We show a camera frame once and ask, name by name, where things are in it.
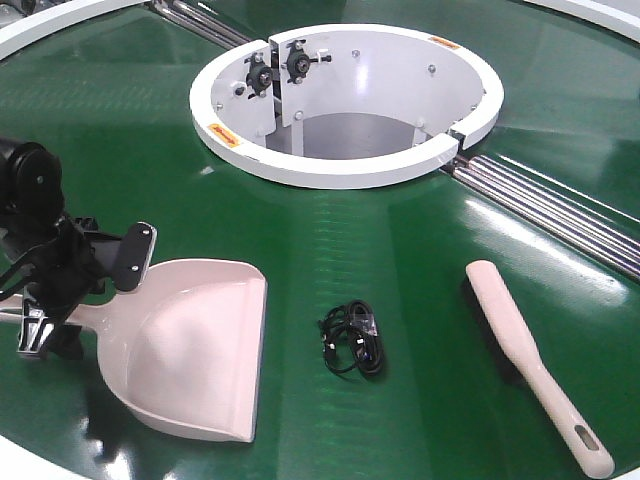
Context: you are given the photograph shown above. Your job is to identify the white outer rim right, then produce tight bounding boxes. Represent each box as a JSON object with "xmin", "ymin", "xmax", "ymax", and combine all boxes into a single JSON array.
[{"xmin": 527, "ymin": 0, "xmax": 639, "ymax": 43}]

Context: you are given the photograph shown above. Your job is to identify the steel transfer rollers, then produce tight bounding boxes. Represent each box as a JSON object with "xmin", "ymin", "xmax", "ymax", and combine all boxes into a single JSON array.
[
  {"xmin": 146, "ymin": 0, "xmax": 252, "ymax": 49},
  {"xmin": 443, "ymin": 155, "xmax": 639, "ymax": 282}
]

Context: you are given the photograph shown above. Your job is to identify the white rim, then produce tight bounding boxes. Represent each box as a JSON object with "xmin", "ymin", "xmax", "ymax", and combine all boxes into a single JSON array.
[
  {"xmin": 1, "ymin": 0, "xmax": 143, "ymax": 60},
  {"xmin": 527, "ymin": 0, "xmax": 639, "ymax": 43}
]

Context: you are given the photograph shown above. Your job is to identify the steel transfer rollers right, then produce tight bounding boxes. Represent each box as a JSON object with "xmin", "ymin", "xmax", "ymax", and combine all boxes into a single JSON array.
[{"xmin": 443, "ymin": 155, "xmax": 639, "ymax": 282}]

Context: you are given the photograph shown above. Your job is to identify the orange warning label left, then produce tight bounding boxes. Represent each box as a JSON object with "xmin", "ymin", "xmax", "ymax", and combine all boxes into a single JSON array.
[{"xmin": 208, "ymin": 123, "xmax": 241, "ymax": 148}]

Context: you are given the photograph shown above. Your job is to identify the orange warning label right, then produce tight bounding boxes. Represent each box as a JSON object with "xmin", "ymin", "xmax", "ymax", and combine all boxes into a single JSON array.
[{"xmin": 429, "ymin": 36, "xmax": 460, "ymax": 50}]

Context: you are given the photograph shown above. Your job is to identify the black cable bundle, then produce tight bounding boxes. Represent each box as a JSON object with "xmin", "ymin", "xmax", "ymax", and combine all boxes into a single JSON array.
[{"xmin": 318, "ymin": 298, "xmax": 387, "ymax": 380}]

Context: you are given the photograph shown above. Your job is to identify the black bearing unit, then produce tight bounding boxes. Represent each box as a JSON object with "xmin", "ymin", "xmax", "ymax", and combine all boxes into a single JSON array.
[
  {"xmin": 284, "ymin": 39, "xmax": 333, "ymax": 85},
  {"xmin": 245, "ymin": 52, "xmax": 273, "ymax": 99}
]

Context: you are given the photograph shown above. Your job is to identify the white inner conveyor ring housing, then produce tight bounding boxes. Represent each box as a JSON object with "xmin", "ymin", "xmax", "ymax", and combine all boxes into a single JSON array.
[{"xmin": 189, "ymin": 24, "xmax": 504, "ymax": 190}]

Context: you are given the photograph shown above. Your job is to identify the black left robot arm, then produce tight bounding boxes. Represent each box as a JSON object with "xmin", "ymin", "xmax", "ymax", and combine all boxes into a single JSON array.
[{"xmin": 1, "ymin": 138, "xmax": 122, "ymax": 360}]

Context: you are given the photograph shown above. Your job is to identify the black bearing unit right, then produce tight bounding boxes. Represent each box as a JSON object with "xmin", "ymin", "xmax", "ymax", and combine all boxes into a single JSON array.
[{"xmin": 284, "ymin": 39, "xmax": 333, "ymax": 85}]

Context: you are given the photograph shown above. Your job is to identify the steel transfer rollers top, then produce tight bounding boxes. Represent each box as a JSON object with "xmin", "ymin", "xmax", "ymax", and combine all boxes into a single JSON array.
[{"xmin": 146, "ymin": 0, "xmax": 252, "ymax": 49}]

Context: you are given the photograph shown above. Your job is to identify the orange warning label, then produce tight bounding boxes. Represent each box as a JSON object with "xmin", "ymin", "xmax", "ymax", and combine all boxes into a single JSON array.
[
  {"xmin": 429, "ymin": 36, "xmax": 460, "ymax": 50},
  {"xmin": 208, "ymin": 123, "xmax": 241, "ymax": 148}
]

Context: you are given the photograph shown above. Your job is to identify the black bearing unit left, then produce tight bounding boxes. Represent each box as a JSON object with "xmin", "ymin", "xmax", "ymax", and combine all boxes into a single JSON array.
[{"xmin": 245, "ymin": 52, "xmax": 273, "ymax": 99}]

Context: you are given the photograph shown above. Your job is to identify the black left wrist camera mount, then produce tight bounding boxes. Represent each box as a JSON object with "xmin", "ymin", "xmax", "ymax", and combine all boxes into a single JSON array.
[{"xmin": 111, "ymin": 222, "xmax": 157, "ymax": 292}]

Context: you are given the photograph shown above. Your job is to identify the beige plastic dustpan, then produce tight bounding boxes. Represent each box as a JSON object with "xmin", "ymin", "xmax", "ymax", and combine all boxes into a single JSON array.
[{"xmin": 0, "ymin": 257, "xmax": 269, "ymax": 444}]

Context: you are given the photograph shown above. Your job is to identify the white outer rim left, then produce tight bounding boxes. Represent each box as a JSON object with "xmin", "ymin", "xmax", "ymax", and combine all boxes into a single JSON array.
[{"xmin": 1, "ymin": 0, "xmax": 143, "ymax": 60}]

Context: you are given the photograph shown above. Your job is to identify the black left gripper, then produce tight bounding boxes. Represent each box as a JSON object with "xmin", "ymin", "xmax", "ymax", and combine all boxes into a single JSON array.
[{"xmin": 1, "ymin": 214, "xmax": 123, "ymax": 360}]

